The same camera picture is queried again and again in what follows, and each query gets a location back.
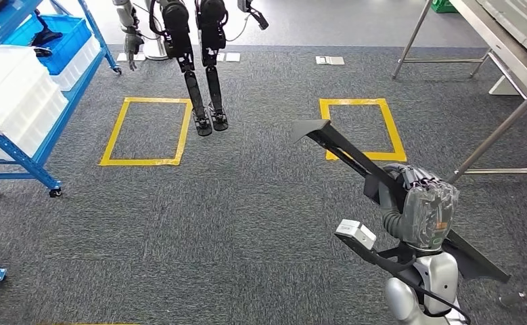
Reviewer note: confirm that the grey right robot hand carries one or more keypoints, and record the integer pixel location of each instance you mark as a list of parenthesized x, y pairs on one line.
[(429, 211)]

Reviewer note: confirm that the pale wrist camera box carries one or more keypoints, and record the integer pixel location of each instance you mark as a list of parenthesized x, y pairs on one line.
[(357, 233)]

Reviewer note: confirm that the standing humanoid robot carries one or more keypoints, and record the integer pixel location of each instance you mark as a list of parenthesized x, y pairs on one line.
[(178, 27)]

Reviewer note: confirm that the white partition panel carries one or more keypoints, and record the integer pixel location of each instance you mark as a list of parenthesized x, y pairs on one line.
[(503, 87)]

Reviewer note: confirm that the white pedestal base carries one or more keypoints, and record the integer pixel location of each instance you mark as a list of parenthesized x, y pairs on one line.
[(155, 49)]

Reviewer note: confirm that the steel table with panel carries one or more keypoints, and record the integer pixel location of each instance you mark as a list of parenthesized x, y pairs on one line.
[(505, 49)]

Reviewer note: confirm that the long black plastic part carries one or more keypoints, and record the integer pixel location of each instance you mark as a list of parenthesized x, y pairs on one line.
[(344, 146)]

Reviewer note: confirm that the blue rack with casters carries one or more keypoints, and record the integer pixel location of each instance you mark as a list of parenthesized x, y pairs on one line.
[(21, 154)]

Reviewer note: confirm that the white plastic crate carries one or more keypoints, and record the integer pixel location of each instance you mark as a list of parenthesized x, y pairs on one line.
[(81, 67), (12, 89)]

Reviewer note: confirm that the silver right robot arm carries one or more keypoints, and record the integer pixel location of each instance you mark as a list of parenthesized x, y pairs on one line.
[(438, 273)]

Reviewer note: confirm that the standing robot grey hand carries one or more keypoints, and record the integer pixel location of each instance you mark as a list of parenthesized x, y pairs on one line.
[(134, 47)]

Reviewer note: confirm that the black camera bracket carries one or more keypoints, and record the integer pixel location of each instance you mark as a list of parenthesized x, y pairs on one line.
[(379, 260)]

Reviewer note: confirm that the black item in crate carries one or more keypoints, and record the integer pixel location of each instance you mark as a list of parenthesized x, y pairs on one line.
[(46, 36)]

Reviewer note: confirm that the green plastic crate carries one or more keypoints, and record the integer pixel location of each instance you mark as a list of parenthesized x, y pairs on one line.
[(444, 5)]

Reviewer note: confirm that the white floor plate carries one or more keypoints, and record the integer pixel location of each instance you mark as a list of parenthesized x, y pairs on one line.
[(330, 60), (232, 57), (122, 57)]

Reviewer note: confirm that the blue plastic crate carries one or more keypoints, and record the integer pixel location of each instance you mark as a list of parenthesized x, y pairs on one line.
[(70, 45)]

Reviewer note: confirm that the grey metal panel part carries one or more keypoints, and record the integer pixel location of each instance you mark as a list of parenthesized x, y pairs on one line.
[(523, 18)]

